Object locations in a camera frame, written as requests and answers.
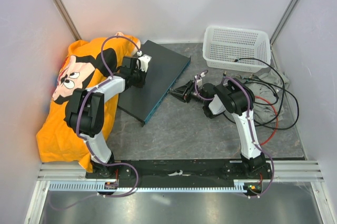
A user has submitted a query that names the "red ethernet cable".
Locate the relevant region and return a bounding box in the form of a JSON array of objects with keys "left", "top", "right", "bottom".
[{"left": 254, "top": 95, "right": 279, "bottom": 146}]

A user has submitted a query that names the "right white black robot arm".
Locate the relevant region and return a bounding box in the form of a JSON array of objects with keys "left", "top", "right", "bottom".
[{"left": 170, "top": 77, "right": 265, "bottom": 179}]

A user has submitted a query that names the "white slotted cable duct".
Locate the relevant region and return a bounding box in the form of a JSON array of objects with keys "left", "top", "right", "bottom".
[{"left": 49, "top": 181, "right": 262, "bottom": 193}]

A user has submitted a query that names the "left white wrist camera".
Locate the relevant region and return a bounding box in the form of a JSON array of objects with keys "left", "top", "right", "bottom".
[{"left": 137, "top": 55, "right": 152, "bottom": 73}]

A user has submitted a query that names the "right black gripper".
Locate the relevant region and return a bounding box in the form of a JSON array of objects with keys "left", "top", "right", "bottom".
[{"left": 170, "top": 80, "right": 206, "bottom": 105}]

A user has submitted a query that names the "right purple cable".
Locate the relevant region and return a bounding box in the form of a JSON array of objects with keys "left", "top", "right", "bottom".
[{"left": 194, "top": 70, "right": 275, "bottom": 200}]

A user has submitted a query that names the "dark blue network switch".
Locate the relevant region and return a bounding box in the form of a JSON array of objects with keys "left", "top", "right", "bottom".
[{"left": 118, "top": 40, "right": 191, "bottom": 124}]

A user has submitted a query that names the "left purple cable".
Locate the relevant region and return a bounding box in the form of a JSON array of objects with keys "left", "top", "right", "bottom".
[{"left": 48, "top": 35, "right": 144, "bottom": 211}]

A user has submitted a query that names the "purple cable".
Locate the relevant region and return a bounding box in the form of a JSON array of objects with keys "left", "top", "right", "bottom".
[
  {"left": 194, "top": 70, "right": 275, "bottom": 200},
  {"left": 48, "top": 35, "right": 144, "bottom": 211}
]

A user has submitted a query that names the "grey cloth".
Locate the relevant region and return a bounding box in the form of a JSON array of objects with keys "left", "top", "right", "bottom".
[{"left": 246, "top": 70, "right": 283, "bottom": 123}]

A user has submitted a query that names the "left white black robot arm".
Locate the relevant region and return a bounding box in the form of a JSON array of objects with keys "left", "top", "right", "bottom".
[{"left": 64, "top": 55, "right": 152, "bottom": 178}]

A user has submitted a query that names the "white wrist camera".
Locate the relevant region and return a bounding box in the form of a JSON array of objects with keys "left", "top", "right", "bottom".
[
  {"left": 194, "top": 73, "right": 205, "bottom": 88},
  {"left": 137, "top": 55, "right": 152, "bottom": 73}
]

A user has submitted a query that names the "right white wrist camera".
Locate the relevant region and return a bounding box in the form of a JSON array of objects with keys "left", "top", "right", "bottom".
[{"left": 194, "top": 73, "right": 205, "bottom": 88}]

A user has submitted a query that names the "black ethernet cable loop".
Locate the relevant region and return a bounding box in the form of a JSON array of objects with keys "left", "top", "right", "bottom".
[{"left": 223, "top": 81, "right": 301, "bottom": 130}]

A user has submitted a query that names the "white plastic basket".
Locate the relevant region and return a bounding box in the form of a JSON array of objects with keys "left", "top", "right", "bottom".
[{"left": 202, "top": 26, "right": 271, "bottom": 73}]

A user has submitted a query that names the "orange mickey mouse cloth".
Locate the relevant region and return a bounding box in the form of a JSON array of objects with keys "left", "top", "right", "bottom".
[{"left": 36, "top": 36, "right": 137, "bottom": 173}]

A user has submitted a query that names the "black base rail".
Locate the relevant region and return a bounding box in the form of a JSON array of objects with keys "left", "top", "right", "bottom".
[{"left": 85, "top": 158, "right": 273, "bottom": 186}]

